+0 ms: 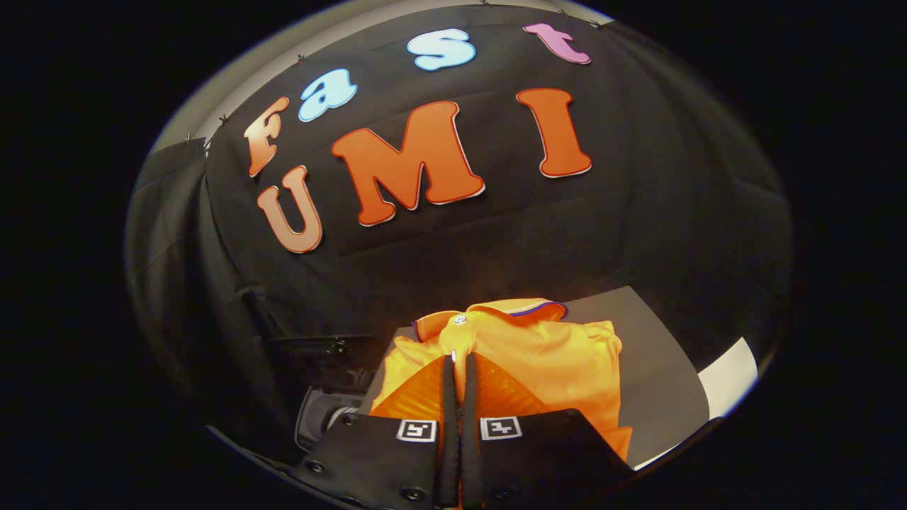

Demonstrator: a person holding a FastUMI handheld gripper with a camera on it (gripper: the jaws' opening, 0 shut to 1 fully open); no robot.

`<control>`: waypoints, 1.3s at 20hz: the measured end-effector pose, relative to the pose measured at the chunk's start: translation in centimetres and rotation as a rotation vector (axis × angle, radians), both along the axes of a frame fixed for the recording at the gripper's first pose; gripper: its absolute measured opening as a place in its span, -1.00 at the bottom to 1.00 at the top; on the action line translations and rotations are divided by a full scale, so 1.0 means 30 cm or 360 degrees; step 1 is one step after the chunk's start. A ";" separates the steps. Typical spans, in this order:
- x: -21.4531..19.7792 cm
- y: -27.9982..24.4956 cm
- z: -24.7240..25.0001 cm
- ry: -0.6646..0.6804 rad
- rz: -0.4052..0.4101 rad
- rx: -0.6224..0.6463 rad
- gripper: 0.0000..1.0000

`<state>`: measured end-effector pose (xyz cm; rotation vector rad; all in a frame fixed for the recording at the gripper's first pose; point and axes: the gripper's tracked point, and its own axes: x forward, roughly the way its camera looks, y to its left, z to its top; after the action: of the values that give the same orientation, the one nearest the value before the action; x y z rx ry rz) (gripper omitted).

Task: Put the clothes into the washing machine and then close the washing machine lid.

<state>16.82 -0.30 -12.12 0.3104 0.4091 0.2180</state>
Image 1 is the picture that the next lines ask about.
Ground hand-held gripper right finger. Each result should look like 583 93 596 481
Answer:
459 352 633 510

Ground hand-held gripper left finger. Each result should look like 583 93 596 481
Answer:
292 354 460 510

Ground yellow polo shirt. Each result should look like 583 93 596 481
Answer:
368 297 633 461

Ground row of black cloth clips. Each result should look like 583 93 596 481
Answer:
183 0 610 146

